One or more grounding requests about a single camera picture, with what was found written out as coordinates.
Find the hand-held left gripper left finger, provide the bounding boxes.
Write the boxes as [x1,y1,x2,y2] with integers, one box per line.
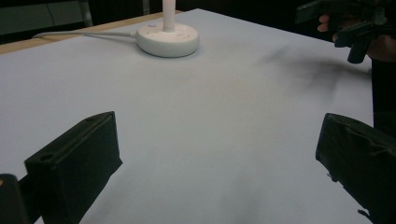
[24,111,123,224]

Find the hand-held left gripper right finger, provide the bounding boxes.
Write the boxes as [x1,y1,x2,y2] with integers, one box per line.
[315,112,396,224]

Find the white round lamp base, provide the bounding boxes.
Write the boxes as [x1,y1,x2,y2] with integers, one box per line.
[135,0,201,59]

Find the white lamp cable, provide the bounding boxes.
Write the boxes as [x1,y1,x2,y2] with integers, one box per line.
[32,30,138,40]

